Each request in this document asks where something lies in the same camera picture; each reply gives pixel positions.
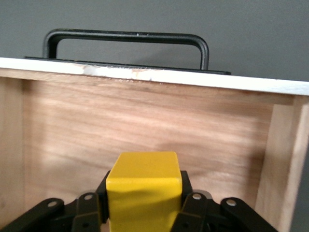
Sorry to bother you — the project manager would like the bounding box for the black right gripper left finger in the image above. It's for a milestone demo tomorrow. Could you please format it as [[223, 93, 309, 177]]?
[[0, 170, 110, 232]]

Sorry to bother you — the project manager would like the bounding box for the wooden drawer with white front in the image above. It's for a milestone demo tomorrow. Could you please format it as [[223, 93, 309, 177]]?
[[0, 57, 309, 232]]

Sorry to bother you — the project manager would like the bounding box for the black metal drawer handle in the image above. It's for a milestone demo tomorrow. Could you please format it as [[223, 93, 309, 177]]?
[[24, 28, 232, 75]]

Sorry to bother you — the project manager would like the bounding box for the yellow wooden block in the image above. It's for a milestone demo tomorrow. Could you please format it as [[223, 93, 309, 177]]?
[[106, 151, 183, 232]]

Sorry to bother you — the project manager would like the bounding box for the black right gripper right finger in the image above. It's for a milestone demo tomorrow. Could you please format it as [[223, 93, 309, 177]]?
[[170, 170, 278, 232]]

